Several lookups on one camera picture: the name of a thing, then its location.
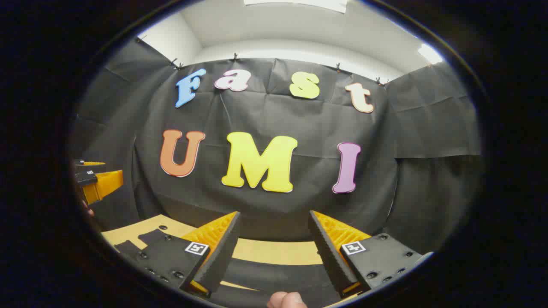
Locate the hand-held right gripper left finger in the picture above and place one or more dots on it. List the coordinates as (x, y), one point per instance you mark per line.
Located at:
(216, 256)

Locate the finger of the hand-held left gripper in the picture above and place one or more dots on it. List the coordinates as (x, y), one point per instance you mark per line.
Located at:
(92, 163)
(107, 182)

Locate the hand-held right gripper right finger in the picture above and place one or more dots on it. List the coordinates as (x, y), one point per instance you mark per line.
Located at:
(332, 256)

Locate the black backdrop cloth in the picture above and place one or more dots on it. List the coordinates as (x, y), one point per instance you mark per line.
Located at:
(265, 111)

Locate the row of black cloth clips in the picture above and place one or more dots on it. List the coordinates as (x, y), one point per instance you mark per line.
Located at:
(234, 57)

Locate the ceiling light panel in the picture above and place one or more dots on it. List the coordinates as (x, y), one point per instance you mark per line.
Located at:
(429, 53)
(295, 3)

